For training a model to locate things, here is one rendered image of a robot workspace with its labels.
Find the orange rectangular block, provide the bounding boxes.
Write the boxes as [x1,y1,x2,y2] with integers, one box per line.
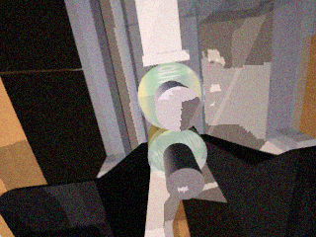
[299,36,316,138]

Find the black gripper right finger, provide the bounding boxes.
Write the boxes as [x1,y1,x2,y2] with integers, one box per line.
[200,134,316,237]

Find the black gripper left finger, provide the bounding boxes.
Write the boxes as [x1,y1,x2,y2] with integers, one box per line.
[0,142,150,237]

